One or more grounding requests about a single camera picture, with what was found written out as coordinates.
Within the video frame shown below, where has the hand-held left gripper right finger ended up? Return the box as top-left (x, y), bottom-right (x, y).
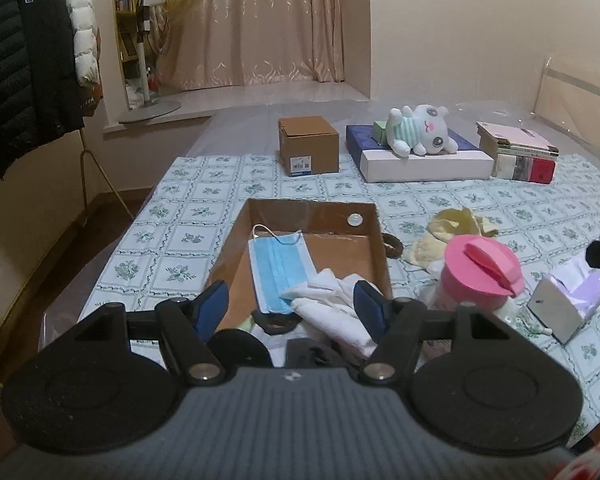
top-left (354, 280), bottom-right (513, 386)

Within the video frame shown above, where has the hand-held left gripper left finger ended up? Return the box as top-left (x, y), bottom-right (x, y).
top-left (70, 280), bottom-right (231, 386)

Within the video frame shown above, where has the white cloth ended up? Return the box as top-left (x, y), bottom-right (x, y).
top-left (280, 269), bottom-right (383, 356)

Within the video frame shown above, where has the black round cloth pad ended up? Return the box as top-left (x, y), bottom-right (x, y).
top-left (209, 329), bottom-right (274, 369)

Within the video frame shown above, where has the cardboard tray box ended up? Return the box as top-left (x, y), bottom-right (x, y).
top-left (202, 198), bottom-right (394, 341)

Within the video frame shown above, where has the dark purple scrunchie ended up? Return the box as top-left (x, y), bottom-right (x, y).
top-left (381, 233), bottom-right (404, 259)

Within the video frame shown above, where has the black hair band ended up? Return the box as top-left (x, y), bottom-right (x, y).
top-left (251, 311), bottom-right (301, 335)

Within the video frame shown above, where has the dark grey cloth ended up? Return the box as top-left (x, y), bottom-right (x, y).
top-left (285, 337), bottom-right (366, 369)

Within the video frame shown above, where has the blue face mask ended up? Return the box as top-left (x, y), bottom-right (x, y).
top-left (248, 225), bottom-right (316, 317)

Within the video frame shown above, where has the pale yellow cloth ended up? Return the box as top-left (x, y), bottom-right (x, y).
top-left (405, 206), bottom-right (499, 281)

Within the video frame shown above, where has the purple tissue pack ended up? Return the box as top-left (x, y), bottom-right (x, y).
top-left (526, 252), bottom-right (600, 345)

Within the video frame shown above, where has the green floral tablecloth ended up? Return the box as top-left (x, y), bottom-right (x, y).
top-left (77, 152), bottom-right (600, 441)

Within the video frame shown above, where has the pink lidded cup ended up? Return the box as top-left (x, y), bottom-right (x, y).
top-left (424, 234), bottom-right (526, 333)

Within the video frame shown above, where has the green spine book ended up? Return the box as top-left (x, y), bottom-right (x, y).
top-left (495, 144), bottom-right (560, 162)

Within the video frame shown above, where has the white flat box blue lid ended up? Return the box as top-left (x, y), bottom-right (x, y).
top-left (346, 124), bottom-right (495, 183)

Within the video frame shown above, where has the pale pink cover book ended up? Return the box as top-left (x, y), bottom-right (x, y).
top-left (476, 121), bottom-right (559, 155)

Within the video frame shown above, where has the wooden headboard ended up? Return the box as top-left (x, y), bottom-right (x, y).
top-left (532, 52), bottom-right (600, 161)

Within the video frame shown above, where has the small brown cardboard box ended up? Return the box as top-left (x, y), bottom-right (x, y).
top-left (278, 116), bottom-right (341, 178)

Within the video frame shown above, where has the white plush toy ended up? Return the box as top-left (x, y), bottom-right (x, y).
top-left (386, 105), bottom-right (459, 158)

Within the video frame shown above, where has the brown jacket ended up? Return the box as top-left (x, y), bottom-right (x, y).
top-left (77, 25), bottom-right (104, 117)

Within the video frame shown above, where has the black jacket white logo patch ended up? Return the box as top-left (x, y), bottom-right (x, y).
top-left (15, 0), bottom-right (87, 142)

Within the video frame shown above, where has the beige patterned curtain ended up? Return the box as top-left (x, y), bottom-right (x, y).
top-left (157, 0), bottom-right (346, 92)

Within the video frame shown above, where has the standing fan yellow cover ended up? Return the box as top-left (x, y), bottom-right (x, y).
top-left (119, 0), bottom-right (217, 125)

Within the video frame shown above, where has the white down jacket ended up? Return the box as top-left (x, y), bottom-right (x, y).
top-left (47, 0), bottom-right (101, 87)

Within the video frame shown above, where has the black quilted down jacket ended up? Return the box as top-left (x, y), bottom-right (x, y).
top-left (0, 0), bottom-right (37, 181)

